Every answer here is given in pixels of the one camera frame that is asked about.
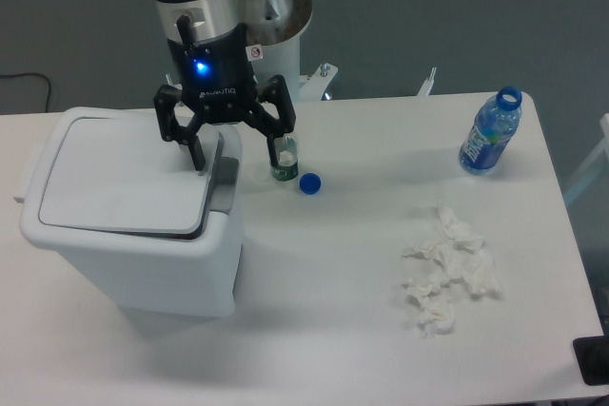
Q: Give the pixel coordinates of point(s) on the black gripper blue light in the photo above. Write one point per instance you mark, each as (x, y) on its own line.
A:
(218, 87)

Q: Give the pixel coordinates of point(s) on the white trash can lid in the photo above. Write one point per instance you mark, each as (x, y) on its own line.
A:
(117, 175)

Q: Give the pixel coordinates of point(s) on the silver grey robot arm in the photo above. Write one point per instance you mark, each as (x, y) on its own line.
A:
(268, 22)

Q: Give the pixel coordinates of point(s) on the white bottle cap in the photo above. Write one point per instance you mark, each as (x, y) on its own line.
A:
(260, 175)

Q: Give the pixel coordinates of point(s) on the blue bottle cap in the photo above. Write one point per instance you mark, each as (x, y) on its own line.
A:
(310, 183)

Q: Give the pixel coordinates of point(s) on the white plastic trash can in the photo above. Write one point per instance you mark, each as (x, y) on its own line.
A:
(191, 276)

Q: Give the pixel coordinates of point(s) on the clear bottle green label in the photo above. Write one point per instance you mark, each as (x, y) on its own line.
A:
(287, 167)

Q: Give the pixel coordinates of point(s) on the blue plastic bottle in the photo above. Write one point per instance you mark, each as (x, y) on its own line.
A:
(494, 126)

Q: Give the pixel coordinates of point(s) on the crumpled white tissue upper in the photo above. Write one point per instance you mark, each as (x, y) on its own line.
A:
(463, 235)

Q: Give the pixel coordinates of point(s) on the crumpled white tissue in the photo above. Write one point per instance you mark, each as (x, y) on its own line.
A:
(436, 315)
(463, 235)
(475, 269)

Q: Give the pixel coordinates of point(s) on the crumpled white tissue lower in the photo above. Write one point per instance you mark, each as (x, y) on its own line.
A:
(436, 315)

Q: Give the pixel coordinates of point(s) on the crumpled white tissue middle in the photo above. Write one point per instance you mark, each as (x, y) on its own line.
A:
(475, 269)

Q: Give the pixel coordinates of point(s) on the black device at edge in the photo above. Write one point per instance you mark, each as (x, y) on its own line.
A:
(592, 357)

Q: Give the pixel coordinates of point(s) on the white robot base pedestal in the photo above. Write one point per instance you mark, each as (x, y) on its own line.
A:
(284, 58)

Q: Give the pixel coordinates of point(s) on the white table bracket right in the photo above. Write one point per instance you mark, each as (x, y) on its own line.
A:
(427, 84)

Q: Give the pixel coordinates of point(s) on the white frame at right edge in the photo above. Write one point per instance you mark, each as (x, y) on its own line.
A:
(590, 169)

